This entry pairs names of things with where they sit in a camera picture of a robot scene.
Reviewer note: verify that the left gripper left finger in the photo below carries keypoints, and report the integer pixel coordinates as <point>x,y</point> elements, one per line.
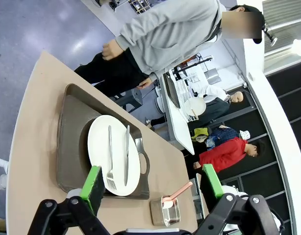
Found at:
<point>96,193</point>

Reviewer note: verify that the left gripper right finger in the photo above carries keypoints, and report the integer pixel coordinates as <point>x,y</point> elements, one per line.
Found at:
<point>214,186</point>

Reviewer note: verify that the person's right forearm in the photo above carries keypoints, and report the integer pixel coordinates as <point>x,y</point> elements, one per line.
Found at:
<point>135,34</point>

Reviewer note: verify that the person's left forearm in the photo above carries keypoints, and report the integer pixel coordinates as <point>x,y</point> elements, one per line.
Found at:
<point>156,74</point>

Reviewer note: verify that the person's left hand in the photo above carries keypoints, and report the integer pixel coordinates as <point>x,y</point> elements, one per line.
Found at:
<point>146,83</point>

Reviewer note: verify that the person's right hand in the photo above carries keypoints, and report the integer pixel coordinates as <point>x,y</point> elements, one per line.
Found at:
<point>112,50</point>

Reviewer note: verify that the person in red jacket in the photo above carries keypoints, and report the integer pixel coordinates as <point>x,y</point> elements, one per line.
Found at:
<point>224,154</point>

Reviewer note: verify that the silver fork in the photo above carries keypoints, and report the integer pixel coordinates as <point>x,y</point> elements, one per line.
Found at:
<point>110,151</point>

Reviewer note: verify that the white round plate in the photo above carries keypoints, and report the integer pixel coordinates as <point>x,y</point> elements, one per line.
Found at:
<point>99,147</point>
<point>195,106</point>

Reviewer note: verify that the silver table knife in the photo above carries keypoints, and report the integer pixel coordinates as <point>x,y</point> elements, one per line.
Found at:
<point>126,156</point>

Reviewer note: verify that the brown serving tray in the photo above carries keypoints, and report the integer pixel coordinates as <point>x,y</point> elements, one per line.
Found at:
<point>69,147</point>

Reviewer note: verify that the rectangular metal tin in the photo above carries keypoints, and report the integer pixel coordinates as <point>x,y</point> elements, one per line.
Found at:
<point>156,213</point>

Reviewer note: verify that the white side table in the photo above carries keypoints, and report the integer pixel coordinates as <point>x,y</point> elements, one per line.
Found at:
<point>180,132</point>

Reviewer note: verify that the mannequin in white shirt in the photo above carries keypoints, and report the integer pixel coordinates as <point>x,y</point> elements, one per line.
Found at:
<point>214,93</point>

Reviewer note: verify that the grey plastic stool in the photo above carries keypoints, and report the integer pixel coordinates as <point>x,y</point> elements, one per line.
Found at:
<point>133,98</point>

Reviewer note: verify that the black tripod stand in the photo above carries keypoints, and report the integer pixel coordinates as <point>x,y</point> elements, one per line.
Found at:
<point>187,67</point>

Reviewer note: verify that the person in grey hoodie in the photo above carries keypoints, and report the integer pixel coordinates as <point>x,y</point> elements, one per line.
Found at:
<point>170,29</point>

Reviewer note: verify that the wooden shoe rack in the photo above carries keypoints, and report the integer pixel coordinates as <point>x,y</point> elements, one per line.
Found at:
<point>139,4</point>

